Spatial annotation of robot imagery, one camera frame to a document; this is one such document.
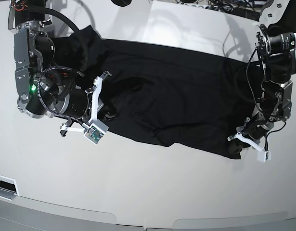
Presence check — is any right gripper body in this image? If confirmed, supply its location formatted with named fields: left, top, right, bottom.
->
left=80, top=88, right=117, bottom=124

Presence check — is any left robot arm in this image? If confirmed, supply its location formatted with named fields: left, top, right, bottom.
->
left=228, top=0, right=296, bottom=161

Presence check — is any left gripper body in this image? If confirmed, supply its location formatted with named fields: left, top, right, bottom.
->
left=242, top=112, right=274, bottom=141

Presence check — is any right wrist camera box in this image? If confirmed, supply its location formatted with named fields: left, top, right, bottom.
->
left=84, top=120, right=108, bottom=145

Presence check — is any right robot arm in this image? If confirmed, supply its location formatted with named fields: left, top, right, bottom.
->
left=8, top=0, right=111, bottom=143

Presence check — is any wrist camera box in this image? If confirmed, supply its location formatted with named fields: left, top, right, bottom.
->
left=257, top=150, right=271, bottom=163
left=84, top=120, right=108, bottom=145

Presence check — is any white slotted table fixture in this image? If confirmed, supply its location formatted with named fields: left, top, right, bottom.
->
left=0, top=175, right=20, bottom=201

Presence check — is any black t-shirt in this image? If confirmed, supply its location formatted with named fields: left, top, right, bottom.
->
left=50, top=25, right=270, bottom=160

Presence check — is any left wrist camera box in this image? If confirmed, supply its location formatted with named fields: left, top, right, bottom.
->
left=257, top=150, right=271, bottom=163

